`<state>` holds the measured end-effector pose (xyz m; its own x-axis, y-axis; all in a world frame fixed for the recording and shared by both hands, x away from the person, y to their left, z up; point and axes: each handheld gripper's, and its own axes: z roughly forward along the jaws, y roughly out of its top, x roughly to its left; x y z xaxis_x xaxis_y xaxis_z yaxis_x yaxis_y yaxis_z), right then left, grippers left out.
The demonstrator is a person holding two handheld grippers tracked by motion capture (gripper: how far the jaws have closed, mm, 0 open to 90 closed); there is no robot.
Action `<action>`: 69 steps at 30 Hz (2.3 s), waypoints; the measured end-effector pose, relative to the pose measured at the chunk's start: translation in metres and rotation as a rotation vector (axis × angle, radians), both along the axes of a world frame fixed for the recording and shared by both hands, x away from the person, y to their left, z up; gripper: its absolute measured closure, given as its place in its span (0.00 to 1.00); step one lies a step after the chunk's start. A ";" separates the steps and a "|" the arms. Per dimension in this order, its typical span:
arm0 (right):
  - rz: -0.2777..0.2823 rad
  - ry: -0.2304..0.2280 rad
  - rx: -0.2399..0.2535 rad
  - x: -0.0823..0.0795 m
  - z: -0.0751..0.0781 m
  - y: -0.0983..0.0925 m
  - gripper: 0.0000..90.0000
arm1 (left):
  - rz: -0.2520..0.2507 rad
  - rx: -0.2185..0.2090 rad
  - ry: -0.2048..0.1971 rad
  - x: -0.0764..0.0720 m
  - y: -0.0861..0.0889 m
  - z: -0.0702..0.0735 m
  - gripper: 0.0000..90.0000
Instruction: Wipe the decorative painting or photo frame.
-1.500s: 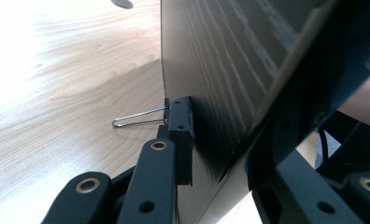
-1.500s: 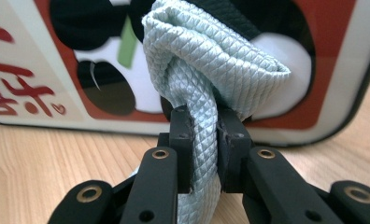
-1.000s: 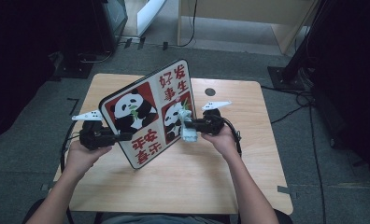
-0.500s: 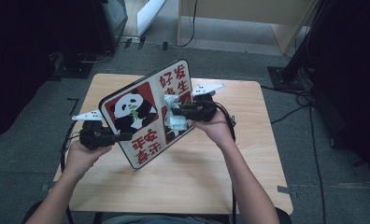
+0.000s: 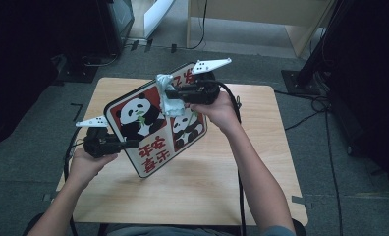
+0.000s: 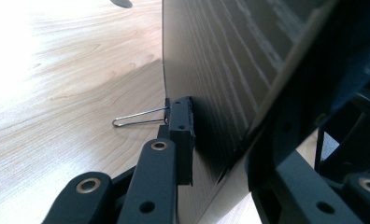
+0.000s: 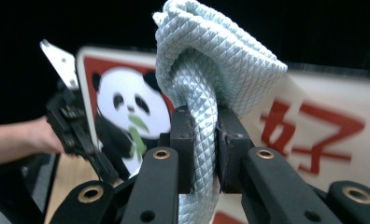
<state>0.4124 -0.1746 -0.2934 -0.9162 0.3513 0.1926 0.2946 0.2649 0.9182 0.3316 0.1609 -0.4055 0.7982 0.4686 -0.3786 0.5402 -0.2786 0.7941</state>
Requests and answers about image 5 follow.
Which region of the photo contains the right hand-held gripper cable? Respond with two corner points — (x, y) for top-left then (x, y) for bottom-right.
(208, 78), (248, 236)

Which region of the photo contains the black hanging cable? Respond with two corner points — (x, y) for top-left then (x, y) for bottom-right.
(186, 0), (208, 51)

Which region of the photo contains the black stand with base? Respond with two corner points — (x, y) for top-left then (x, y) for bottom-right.
(280, 0), (348, 96)

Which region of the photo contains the person's left hand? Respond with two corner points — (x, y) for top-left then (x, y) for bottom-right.
(67, 147), (118, 190)

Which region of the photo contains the dark monitor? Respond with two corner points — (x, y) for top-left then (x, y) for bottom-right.
(97, 0), (136, 57)

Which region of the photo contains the black flat stand base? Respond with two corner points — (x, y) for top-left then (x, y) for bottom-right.
(56, 53), (100, 84)

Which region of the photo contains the light wooden cabinet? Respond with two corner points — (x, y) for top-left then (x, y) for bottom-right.
(186, 0), (334, 58)

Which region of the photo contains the black floor cable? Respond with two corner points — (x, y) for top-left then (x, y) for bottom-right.
(83, 52), (120, 68)
(323, 107), (345, 236)
(274, 89), (331, 132)

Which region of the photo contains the white panel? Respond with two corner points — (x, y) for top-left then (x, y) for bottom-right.
(142, 0), (177, 39)

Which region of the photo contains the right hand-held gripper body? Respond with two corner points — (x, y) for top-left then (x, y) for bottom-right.
(182, 57), (233, 106)

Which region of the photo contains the person's grey-blue clothing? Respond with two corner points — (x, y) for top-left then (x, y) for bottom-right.
(107, 222), (297, 236)

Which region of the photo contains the panda picture frame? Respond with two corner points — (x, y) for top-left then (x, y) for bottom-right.
(103, 61), (209, 179)

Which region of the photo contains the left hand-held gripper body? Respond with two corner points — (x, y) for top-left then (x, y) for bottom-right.
(75, 115), (118, 159)

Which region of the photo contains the person's right hand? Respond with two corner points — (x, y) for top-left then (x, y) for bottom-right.
(186, 91), (243, 136)

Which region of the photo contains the black angled floor tape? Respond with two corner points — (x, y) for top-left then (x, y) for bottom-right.
(70, 102), (84, 122)

